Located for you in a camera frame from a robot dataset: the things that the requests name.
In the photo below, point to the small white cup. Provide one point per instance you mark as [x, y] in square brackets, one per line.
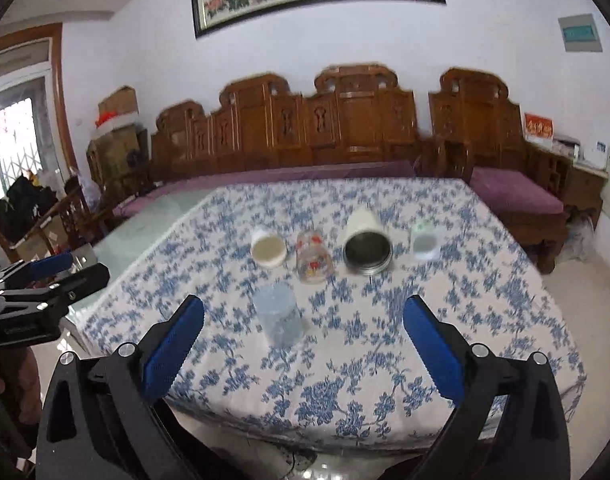
[268, 251]

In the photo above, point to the grey wall electrical panel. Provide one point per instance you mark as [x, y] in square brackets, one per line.
[581, 33]

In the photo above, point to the floral printed glass cup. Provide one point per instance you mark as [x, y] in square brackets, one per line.
[314, 258]

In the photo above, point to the large brown cardboard box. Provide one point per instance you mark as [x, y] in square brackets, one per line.
[115, 155]

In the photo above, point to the plastic bag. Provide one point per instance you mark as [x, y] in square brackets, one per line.
[579, 237]

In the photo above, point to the barred window door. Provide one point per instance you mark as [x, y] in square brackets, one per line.
[15, 145]

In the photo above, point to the red wall sign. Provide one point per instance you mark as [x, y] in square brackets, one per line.
[538, 126]

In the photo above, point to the long purple seat cushion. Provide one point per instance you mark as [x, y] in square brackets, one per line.
[265, 177]

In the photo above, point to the carved wooden armchair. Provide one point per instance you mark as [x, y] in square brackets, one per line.
[485, 120]

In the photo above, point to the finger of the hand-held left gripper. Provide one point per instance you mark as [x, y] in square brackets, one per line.
[80, 280]
[52, 262]

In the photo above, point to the pile of dark bags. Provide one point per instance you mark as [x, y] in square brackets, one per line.
[22, 205]

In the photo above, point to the small translucent green-tinted cup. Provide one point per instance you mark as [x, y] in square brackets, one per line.
[425, 243]

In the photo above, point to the clear bluish plastic cup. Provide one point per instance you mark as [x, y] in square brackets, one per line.
[281, 321]

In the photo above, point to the person's left hand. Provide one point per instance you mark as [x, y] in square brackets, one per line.
[15, 385]

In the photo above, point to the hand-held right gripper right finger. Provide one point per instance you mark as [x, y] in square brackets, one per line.
[435, 347]

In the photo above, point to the wooden side table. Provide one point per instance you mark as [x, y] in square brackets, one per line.
[575, 185]

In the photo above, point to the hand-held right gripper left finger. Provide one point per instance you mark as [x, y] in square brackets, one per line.
[172, 347]

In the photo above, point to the blue floral tablecloth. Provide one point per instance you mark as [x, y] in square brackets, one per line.
[360, 360]

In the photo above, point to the white box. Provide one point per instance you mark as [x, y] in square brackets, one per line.
[596, 156]

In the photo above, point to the square purple seat cushion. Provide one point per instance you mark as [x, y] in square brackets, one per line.
[515, 190]

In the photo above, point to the wooden chair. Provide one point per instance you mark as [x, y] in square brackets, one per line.
[75, 215]

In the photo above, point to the carved wooden sofa bench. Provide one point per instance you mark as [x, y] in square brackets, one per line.
[285, 130]

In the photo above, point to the white steel-lined thermos cup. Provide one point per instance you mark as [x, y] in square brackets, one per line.
[367, 252]

